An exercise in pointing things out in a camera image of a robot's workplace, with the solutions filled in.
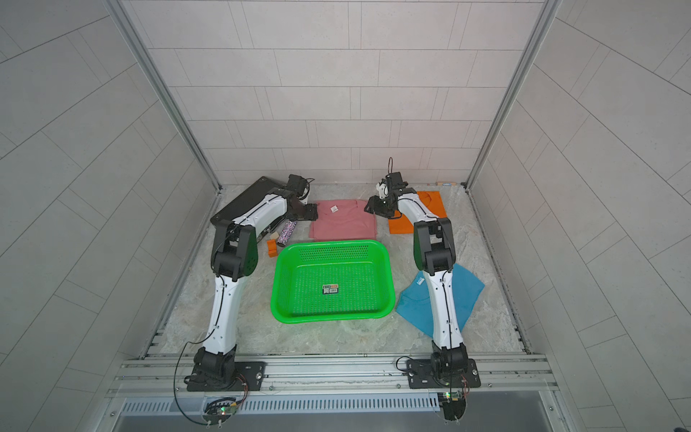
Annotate pink t-shirt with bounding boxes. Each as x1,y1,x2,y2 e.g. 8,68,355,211
309,199,377,241

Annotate green plastic basket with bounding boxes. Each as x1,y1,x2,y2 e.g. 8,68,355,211
271,239,396,324

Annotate blue t-shirt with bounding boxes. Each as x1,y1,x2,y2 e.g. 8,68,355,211
396,264,485,338

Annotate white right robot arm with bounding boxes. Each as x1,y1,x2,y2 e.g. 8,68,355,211
365,184,469,383

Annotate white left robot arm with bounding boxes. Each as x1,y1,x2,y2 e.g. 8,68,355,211
185,183,318,391

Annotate orange folded t-shirt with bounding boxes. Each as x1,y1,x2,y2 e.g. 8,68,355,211
388,191,447,235

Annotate sticker label in basket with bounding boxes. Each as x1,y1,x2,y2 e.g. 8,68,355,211
322,284,339,295

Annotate black ribbed hard case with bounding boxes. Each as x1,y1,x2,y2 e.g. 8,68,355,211
211,176,293,249

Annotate orange curved wooden block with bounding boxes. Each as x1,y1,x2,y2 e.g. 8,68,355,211
267,239,279,257

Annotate right circuit board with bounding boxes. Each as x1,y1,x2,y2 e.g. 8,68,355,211
437,392,467,422

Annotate circuit board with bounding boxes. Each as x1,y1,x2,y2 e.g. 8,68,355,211
203,397,239,428
437,392,467,422

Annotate left circuit board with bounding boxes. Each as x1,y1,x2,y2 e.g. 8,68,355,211
203,397,239,428

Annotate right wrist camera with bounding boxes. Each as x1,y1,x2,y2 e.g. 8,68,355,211
376,172,410,201

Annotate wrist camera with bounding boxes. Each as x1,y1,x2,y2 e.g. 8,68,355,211
376,172,410,201
285,174,310,199

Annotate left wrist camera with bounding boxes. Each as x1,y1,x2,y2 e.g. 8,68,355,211
285,174,310,199

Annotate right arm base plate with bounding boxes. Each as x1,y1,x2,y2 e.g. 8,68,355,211
397,357,482,390

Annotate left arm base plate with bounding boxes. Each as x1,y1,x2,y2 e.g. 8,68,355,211
184,362,266,392

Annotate aluminium rail frame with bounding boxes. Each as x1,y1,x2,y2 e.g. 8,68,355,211
105,354,558,417

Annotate right aluminium corner post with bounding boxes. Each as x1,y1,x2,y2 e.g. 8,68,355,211
465,0,561,191

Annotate aluminium corner post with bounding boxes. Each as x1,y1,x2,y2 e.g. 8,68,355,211
465,0,561,191
104,0,222,194

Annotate left aluminium corner post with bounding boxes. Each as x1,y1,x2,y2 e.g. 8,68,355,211
104,0,222,194

